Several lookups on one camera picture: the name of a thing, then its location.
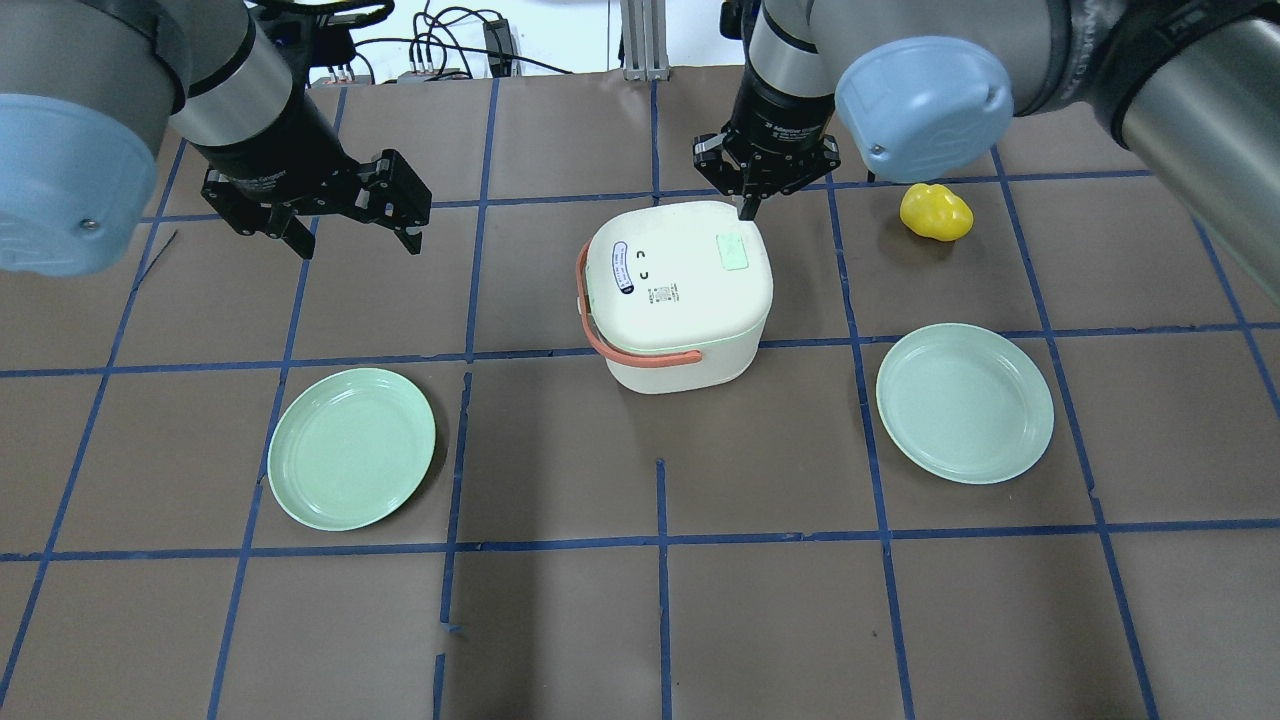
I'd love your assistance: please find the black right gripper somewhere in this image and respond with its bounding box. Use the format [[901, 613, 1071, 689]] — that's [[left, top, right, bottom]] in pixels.
[[692, 79, 842, 222]]

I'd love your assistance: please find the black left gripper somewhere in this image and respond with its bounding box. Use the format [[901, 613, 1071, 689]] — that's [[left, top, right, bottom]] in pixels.
[[200, 95, 433, 261]]

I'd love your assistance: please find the white rice cooker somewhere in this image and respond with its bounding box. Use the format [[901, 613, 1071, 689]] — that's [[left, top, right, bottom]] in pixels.
[[573, 200, 774, 395]]

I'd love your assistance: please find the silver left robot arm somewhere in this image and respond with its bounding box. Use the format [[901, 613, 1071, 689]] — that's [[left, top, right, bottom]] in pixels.
[[1, 1, 433, 277]]

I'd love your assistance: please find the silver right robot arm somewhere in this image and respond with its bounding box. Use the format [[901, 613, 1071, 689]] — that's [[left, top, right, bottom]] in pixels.
[[692, 1, 1279, 299]]

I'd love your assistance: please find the yellow toy bell pepper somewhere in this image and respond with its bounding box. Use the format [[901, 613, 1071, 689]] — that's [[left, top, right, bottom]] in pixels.
[[899, 183, 975, 243]]

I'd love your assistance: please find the green plate far from toy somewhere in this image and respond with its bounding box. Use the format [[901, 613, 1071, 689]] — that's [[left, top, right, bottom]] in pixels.
[[266, 366, 436, 532]]

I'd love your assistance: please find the black power adapter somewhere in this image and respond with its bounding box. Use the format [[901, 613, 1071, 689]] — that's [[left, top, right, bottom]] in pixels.
[[483, 18, 515, 77]]

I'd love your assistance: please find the green plate near yellow toy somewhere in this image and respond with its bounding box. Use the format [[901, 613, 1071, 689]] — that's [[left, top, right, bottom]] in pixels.
[[876, 323, 1055, 486]]

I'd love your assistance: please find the aluminium frame post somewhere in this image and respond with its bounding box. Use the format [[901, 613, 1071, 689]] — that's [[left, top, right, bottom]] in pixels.
[[620, 0, 669, 82]]

